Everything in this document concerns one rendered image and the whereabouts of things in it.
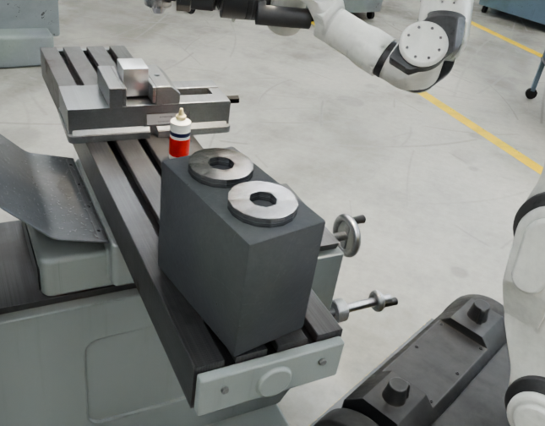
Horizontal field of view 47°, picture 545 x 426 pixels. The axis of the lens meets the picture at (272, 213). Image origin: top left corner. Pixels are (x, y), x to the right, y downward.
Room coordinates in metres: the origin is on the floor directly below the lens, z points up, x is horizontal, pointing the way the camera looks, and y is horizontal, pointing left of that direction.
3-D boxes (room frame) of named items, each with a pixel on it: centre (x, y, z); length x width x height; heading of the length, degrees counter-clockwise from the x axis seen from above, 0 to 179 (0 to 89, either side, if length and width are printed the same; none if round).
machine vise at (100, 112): (1.23, 0.31, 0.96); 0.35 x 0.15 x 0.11; 119
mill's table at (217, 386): (1.13, 0.28, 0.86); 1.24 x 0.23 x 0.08; 31
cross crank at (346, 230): (1.35, -0.17, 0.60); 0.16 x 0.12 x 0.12; 121
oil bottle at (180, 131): (1.10, 0.20, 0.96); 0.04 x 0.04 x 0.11
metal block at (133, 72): (1.22, 0.33, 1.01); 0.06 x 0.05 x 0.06; 29
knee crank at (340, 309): (1.24, -0.27, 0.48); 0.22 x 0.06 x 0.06; 121
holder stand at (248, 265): (0.71, 0.05, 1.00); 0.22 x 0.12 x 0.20; 41
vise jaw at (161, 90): (1.25, 0.28, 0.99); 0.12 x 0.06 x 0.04; 29
